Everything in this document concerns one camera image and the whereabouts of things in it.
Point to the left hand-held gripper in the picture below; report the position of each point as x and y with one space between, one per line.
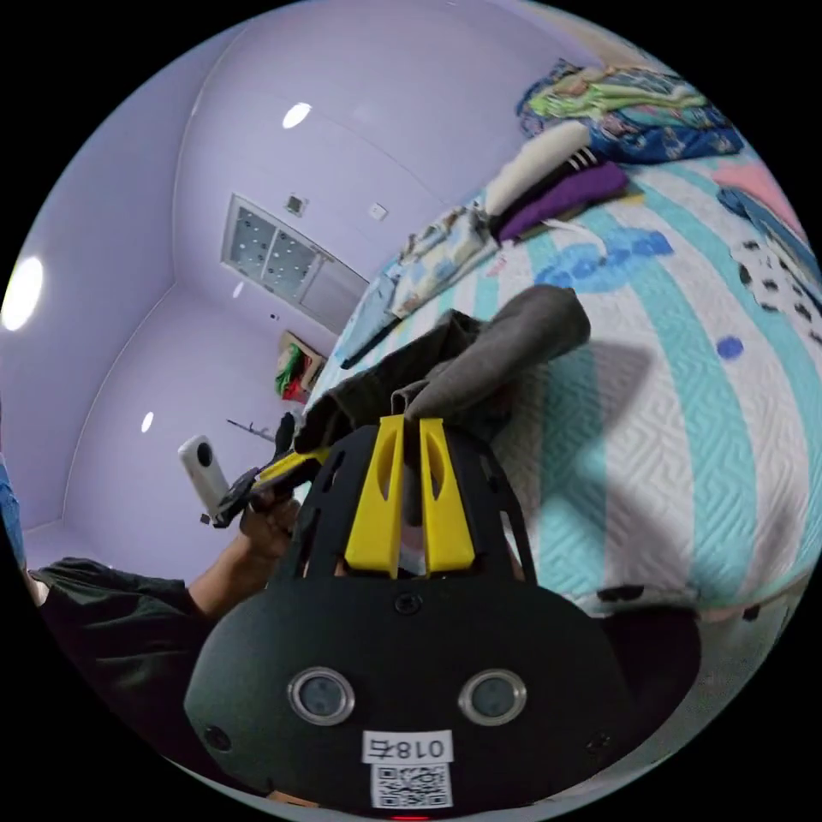
239 496

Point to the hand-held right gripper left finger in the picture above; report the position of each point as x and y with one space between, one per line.
375 514

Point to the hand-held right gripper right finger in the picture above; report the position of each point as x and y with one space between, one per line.
444 520

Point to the gray pants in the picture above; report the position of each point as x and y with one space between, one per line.
488 359

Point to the person's left forearm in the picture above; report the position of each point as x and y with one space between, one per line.
221 581

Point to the person's left hand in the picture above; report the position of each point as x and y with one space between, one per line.
273 530

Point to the carton with colourful things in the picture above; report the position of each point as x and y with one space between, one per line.
297 369

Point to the round ceiling lamp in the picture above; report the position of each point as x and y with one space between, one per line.
147 421
22 293
296 115

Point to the window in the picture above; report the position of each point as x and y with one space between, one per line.
282 257

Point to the bed with striped printed quilt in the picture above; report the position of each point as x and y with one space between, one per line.
648 449

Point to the person's body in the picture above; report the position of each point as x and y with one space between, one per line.
122 642

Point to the light printed crumpled blanket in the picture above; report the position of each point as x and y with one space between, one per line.
437 257

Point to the pile of clothes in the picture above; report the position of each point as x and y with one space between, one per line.
565 186

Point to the blue printed rolled blanket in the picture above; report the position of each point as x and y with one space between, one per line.
648 122

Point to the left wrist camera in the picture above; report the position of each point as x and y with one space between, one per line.
204 470

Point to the white wall switch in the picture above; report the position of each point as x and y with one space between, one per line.
379 211

